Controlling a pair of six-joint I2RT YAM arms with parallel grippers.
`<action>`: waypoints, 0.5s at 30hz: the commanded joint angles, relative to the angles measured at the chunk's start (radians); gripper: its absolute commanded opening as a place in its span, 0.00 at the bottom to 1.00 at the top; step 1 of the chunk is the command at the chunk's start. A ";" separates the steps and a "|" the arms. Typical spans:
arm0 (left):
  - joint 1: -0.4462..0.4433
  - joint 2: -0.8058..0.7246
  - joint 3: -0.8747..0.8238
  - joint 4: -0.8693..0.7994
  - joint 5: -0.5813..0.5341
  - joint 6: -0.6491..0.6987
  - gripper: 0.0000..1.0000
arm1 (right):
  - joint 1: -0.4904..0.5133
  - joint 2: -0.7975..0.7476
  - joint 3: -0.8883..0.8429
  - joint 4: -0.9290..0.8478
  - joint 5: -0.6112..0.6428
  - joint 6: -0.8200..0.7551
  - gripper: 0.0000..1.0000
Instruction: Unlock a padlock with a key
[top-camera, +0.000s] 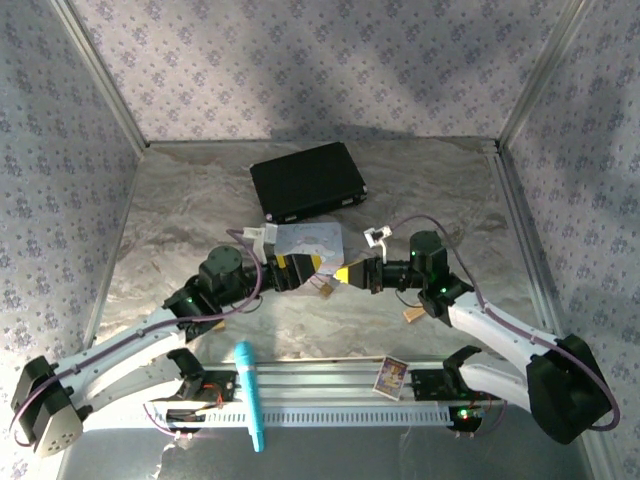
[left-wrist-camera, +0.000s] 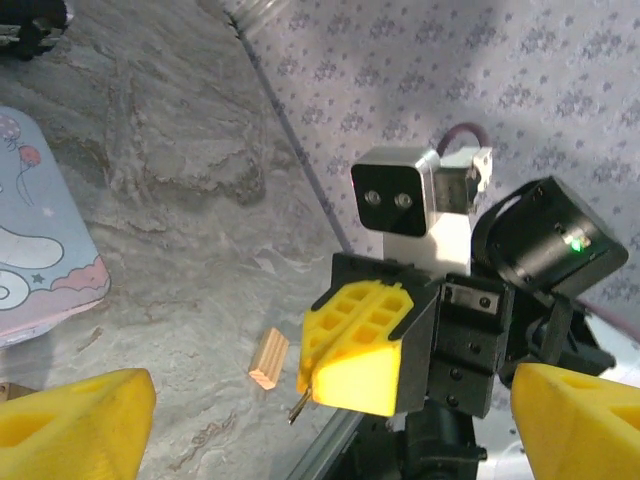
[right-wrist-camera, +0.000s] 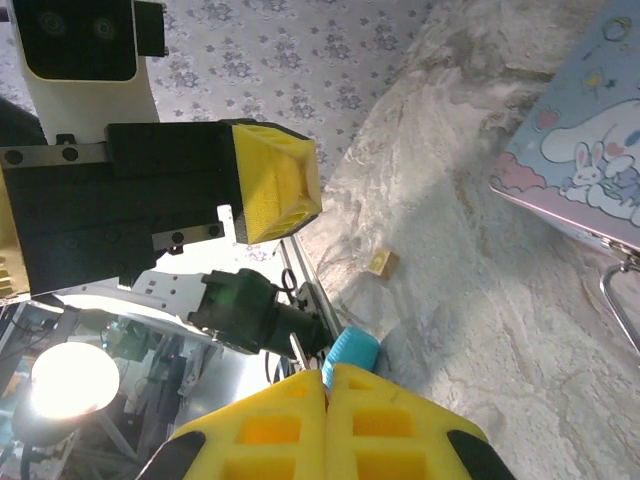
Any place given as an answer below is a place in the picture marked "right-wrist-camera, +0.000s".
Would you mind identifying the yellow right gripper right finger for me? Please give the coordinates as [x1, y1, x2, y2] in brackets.
[325, 363, 516, 480]

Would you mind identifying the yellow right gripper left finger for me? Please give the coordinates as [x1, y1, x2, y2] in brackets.
[137, 369, 330, 480]

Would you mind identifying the small wooden cube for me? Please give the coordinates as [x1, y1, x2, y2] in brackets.
[368, 248, 401, 280]

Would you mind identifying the bright round lamp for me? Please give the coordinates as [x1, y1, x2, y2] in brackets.
[12, 342, 121, 446]

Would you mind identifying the pastel cartoon tin box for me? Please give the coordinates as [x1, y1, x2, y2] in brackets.
[488, 0, 640, 262]

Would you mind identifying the aluminium frame rail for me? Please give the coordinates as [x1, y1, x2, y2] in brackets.
[277, 234, 346, 351]

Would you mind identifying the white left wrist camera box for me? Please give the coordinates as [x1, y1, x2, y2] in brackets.
[10, 0, 162, 146]

